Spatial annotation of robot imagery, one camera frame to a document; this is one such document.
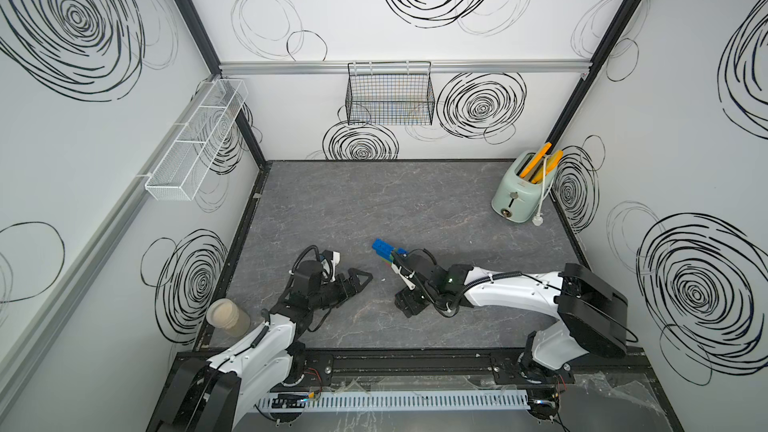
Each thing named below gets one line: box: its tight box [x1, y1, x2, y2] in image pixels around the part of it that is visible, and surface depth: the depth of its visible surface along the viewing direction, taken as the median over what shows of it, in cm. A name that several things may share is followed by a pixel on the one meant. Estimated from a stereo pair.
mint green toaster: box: [492, 152, 557, 223], surface depth 96 cm
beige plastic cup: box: [206, 298, 251, 338], surface depth 75 cm
